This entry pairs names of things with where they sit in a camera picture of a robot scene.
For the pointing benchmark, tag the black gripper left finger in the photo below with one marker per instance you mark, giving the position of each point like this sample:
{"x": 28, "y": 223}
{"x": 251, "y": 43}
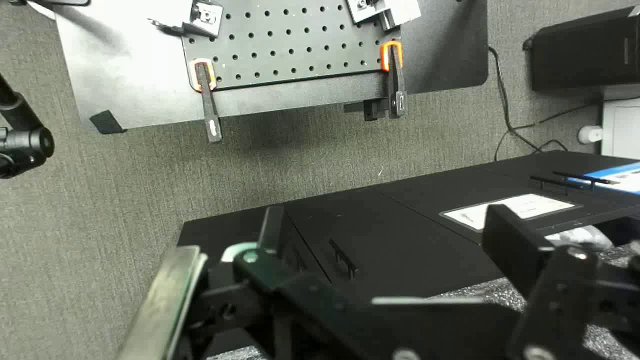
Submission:
{"x": 162, "y": 303}

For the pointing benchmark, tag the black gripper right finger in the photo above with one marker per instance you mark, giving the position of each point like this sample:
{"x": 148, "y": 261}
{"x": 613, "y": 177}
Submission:
{"x": 573, "y": 300}

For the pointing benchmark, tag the clear plastic bin bag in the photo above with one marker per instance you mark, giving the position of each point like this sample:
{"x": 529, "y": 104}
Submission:
{"x": 580, "y": 237}

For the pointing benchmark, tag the white drawer label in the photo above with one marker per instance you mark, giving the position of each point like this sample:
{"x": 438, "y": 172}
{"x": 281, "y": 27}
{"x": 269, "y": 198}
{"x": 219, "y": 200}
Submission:
{"x": 513, "y": 209}

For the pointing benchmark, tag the blue and white brochure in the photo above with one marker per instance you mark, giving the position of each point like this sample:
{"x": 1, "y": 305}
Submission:
{"x": 617, "y": 177}

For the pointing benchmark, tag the white box on floor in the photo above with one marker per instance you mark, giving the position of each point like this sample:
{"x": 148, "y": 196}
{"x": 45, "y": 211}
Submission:
{"x": 623, "y": 127}

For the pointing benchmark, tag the black cabinet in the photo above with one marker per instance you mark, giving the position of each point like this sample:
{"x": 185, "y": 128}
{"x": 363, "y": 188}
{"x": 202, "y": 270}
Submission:
{"x": 400, "y": 232}

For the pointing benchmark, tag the black box on floor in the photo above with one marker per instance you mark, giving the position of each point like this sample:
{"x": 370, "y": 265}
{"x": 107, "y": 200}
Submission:
{"x": 580, "y": 51}

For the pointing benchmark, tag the black perforated mounting board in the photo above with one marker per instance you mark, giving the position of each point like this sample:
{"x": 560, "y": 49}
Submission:
{"x": 293, "y": 41}

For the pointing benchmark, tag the black camera tripod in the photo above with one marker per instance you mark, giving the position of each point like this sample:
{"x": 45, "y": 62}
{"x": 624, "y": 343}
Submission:
{"x": 20, "y": 141}

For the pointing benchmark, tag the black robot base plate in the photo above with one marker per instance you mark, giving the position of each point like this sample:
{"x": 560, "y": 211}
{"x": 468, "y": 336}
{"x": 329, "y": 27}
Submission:
{"x": 132, "y": 72}

